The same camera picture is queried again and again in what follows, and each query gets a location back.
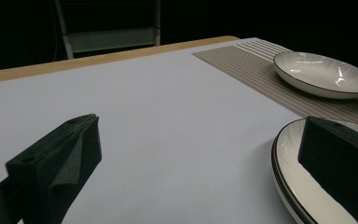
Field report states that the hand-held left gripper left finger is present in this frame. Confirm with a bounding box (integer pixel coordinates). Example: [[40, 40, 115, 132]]
[[5, 113, 103, 224]]

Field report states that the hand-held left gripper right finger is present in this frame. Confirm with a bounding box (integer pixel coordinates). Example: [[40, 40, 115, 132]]
[[297, 116, 358, 224]]

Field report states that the white plate with black rim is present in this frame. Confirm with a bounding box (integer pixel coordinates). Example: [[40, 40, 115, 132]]
[[271, 117, 358, 224], [272, 50, 358, 100], [270, 139, 310, 224]]

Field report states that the white board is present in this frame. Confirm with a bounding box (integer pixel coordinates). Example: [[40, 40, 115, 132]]
[[0, 36, 303, 224]]

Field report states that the striped grey placemat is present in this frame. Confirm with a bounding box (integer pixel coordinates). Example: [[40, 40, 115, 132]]
[[192, 38, 358, 131]]

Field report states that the white metal desk frame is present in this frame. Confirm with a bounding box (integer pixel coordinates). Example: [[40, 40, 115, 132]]
[[53, 0, 162, 61]]

